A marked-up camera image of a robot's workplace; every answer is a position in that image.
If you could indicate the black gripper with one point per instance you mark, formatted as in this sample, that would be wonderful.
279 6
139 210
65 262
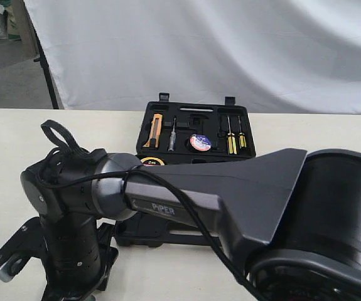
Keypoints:
78 257

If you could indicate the electrical tape roll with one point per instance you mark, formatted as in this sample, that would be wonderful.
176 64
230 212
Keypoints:
200 143

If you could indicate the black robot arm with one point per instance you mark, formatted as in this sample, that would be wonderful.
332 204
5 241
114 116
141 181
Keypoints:
287 225

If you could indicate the black plastic tool case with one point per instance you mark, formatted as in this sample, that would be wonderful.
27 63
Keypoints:
184 133

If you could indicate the yellow tape measure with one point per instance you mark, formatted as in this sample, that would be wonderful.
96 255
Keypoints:
152 161

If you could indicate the orange utility knife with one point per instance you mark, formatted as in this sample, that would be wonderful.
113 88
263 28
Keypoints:
155 131

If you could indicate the clear tester screwdriver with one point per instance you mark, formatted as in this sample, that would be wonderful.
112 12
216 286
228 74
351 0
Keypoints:
171 143

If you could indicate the large yellow black screwdriver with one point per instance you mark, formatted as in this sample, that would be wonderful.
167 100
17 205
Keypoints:
232 148

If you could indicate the small yellow black screwdriver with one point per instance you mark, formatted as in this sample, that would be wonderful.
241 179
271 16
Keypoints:
242 140

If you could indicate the black backdrop stand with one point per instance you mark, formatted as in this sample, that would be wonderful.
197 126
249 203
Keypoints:
41 59

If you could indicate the white backdrop cloth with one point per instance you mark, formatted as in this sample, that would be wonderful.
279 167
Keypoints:
272 56

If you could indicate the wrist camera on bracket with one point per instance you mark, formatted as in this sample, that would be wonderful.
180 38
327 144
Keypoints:
26 243

